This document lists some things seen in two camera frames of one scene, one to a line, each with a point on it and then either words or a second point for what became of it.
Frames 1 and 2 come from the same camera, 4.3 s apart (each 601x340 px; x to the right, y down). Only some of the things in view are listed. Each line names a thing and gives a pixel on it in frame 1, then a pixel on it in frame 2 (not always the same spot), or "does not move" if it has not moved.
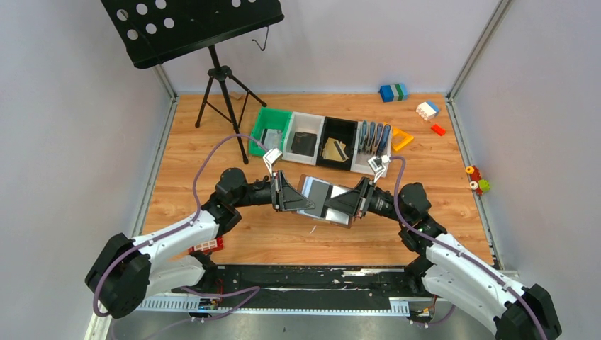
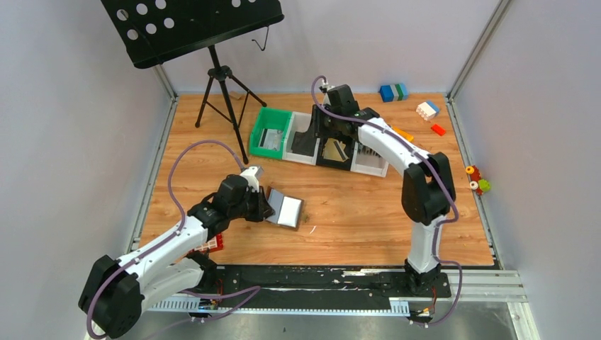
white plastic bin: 307,123 does not move
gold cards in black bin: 334,149 does not move
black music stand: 152,31 does not move
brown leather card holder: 319,190 to 288,209
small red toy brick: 438,129 does not move
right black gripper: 349,202 to 316,127
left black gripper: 288,198 to 264,210
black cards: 304,144 does not move
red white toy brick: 212,245 does not move
